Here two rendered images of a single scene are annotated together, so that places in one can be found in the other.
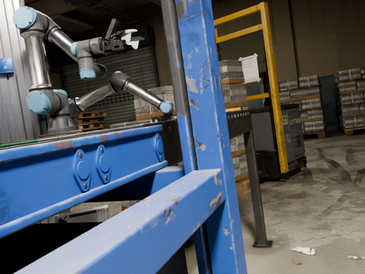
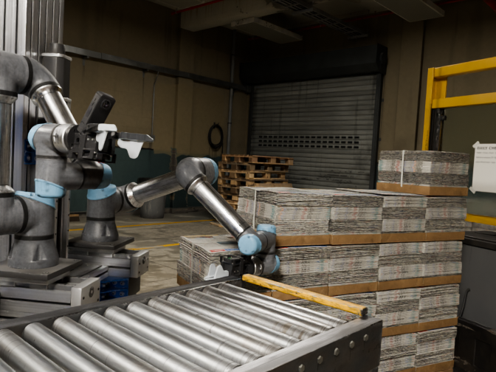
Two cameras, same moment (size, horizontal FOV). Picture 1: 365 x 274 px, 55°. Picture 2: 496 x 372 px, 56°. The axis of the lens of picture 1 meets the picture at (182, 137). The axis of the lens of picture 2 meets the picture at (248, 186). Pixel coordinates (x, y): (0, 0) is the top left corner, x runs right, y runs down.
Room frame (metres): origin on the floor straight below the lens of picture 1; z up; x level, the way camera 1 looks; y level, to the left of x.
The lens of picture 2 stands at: (0.81, -0.49, 1.18)
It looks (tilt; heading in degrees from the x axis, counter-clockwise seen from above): 3 degrees down; 21
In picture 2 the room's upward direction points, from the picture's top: 3 degrees clockwise
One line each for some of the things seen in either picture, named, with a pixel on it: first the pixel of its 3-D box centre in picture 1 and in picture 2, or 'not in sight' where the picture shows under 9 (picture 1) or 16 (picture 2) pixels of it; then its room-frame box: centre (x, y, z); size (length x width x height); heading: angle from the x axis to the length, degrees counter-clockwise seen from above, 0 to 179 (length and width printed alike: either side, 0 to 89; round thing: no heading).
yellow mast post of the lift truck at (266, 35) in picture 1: (272, 88); not in sight; (3.63, -1.00, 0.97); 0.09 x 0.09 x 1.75; 48
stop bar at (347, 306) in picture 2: (207, 113); (299, 292); (2.13, -0.17, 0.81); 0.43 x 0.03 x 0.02; 68
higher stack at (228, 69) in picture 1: (227, 127); (414, 269); (3.53, -0.46, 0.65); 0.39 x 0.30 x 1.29; 48
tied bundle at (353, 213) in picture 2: not in sight; (333, 215); (3.10, -0.08, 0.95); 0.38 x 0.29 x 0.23; 48
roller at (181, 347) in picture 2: not in sight; (164, 342); (1.69, 0.02, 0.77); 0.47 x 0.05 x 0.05; 68
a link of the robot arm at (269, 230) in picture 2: (168, 108); (264, 239); (2.51, 0.08, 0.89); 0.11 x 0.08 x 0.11; 177
